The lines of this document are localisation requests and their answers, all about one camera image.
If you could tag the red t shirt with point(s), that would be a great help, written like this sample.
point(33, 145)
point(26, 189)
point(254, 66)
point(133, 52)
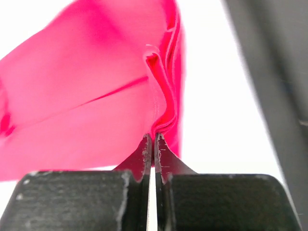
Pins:
point(83, 91)

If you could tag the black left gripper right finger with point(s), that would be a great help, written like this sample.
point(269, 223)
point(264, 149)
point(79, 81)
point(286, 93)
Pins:
point(189, 201)

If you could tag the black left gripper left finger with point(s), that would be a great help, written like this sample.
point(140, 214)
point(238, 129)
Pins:
point(93, 200)

